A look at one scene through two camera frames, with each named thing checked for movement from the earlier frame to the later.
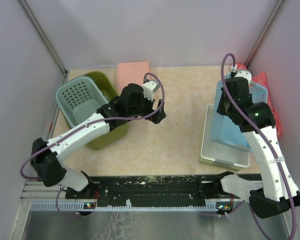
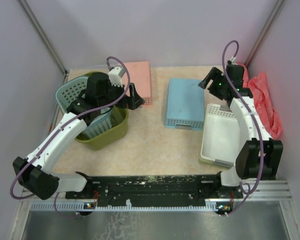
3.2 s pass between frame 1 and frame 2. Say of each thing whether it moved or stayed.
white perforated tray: stayed
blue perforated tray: moved
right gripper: moved
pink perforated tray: stayed
